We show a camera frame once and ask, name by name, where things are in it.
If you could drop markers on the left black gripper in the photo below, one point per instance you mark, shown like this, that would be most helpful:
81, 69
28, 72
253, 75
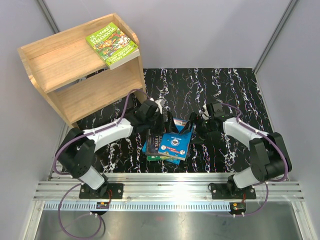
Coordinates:
169, 127

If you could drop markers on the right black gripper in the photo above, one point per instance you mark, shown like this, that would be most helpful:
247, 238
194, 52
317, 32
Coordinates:
201, 136

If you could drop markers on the blue paperback book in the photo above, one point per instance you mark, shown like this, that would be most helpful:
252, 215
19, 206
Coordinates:
176, 145

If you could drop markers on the dark Tale of Two Cities book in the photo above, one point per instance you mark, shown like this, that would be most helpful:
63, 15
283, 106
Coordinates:
153, 142

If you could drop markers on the blue 26-Storey Treehouse book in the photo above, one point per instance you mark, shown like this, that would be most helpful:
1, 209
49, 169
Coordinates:
175, 162

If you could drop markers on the green 65-Storey Treehouse book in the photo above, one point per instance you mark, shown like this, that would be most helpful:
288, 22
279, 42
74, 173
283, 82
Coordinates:
113, 46

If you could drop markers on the green 104-Storey Treehouse book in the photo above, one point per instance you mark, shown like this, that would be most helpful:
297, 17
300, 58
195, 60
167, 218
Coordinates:
160, 158

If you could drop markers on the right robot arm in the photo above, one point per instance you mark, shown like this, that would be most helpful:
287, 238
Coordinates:
269, 158

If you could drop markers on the black marble pattern mat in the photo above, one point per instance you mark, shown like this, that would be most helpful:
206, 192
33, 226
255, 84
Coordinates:
186, 90

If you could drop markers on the wooden two-tier shelf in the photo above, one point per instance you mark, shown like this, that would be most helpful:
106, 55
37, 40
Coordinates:
73, 79

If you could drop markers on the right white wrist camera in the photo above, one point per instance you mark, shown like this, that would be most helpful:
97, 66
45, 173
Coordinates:
204, 112

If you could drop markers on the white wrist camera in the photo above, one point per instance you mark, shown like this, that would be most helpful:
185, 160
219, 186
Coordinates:
204, 112
160, 103

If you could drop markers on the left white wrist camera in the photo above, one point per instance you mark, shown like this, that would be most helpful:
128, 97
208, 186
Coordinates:
160, 103

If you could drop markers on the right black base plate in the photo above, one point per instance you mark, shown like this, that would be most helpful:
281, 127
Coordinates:
225, 191

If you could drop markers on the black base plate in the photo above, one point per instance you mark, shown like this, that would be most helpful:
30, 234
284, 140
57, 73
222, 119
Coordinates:
225, 191
105, 191

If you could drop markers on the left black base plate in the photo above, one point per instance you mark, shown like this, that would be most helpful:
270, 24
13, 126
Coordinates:
105, 191

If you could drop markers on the aluminium mounting rail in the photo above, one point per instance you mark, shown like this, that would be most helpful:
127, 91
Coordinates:
177, 192

